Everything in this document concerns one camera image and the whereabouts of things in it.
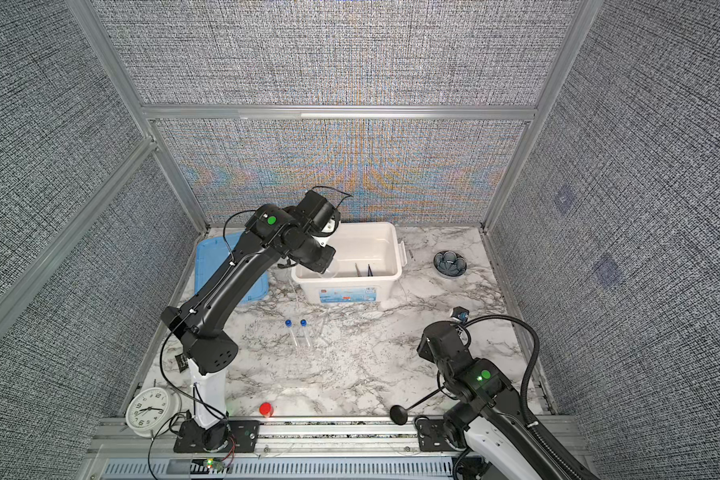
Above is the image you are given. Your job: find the white plastic storage bin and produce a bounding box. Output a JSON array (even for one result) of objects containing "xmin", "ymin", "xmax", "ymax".
[{"xmin": 291, "ymin": 222, "xmax": 407, "ymax": 304}]

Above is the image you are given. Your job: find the blue capped test tube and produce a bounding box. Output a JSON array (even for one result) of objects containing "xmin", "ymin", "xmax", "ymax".
[
  {"xmin": 285, "ymin": 319, "xmax": 299, "ymax": 349},
  {"xmin": 300, "ymin": 319, "xmax": 311, "ymax": 348}
]

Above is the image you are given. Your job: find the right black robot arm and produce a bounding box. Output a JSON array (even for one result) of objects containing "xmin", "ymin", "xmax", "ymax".
[{"xmin": 417, "ymin": 314, "xmax": 596, "ymax": 479}]

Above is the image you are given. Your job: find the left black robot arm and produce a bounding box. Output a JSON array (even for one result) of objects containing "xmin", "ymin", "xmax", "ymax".
[{"xmin": 161, "ymin": 189, "xmax": 341, "ymax": 452}]

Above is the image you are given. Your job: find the dark bowl with stones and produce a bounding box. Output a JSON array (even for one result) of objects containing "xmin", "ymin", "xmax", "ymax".
[{"xmin": 433, "ymin": 250, "xmax": 468, "ymax": 278}]

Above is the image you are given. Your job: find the blue plastic bin lid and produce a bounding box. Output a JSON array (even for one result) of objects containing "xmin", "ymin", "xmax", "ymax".
[{"xmin": 194, "ymin": 236, "xmax": 269, "ymax": 304}]

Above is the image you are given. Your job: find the red bottle cap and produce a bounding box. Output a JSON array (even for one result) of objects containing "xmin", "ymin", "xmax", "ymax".
[{"xmin": 259, "ymin": 402, "xmax": 274, "ymax": 418}]

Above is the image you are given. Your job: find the dark snack packet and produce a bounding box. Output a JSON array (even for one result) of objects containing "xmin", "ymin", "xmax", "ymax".
[{"xmin": 175, "ymin": 354, "xmax": 188, "ymax": 372}]

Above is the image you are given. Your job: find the white analog clock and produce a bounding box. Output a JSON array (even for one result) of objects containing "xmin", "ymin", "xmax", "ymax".
[{"xmin": 125, "ymin": 387, "xmax": 180, "ymax": 438}]

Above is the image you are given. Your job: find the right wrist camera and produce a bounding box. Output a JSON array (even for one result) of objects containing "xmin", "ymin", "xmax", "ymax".
[{"xmin": 451, "ymin": 306, "xmax": 470, "ymax": 324}]

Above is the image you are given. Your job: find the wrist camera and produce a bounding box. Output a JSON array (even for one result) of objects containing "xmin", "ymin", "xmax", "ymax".
[
  {"xmin": 293, "ymin": 190, "xmax": 341, "ymax": 238},
  {"xmin": 451, "ymin": 306, "xmax": 470, "ymax": 324}
]

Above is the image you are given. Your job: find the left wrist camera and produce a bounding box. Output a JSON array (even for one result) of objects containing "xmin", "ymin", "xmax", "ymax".
[{"xmin": 293, "ymin": 190, "xmax": 341, "ymax": 238}]

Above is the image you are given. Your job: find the black long handled ladle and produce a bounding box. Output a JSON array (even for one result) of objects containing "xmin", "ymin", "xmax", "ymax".
[{"xmin": 388, "ymin": 388, "xmax": 441, "ymax": 426}]

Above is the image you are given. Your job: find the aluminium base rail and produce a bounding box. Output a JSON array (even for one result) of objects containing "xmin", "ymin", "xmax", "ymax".
[{"xmin": 86, "ymin": 416, "xmax": 426, "ymax": 458}]

